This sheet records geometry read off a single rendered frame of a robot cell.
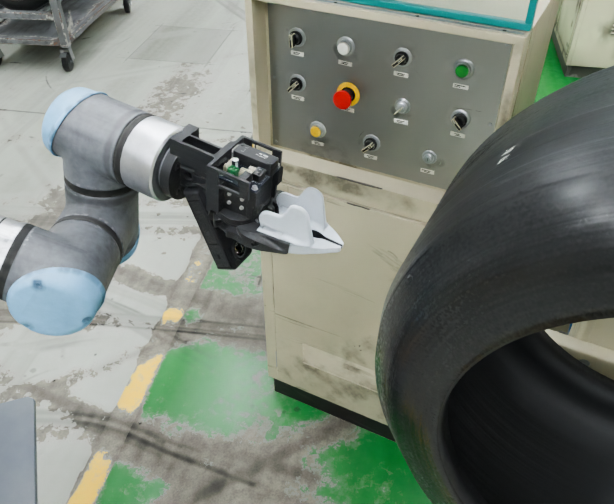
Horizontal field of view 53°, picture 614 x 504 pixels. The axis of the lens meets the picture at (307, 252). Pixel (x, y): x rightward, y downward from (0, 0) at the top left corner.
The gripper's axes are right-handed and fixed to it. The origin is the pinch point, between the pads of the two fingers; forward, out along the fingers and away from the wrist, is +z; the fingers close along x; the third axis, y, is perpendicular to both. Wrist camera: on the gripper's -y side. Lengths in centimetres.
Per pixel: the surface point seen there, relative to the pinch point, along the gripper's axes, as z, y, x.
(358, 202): -15, -41, 58
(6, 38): -302, -145, 202
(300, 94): -35, -23, 63
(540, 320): 20.7, 13.7, -12.0
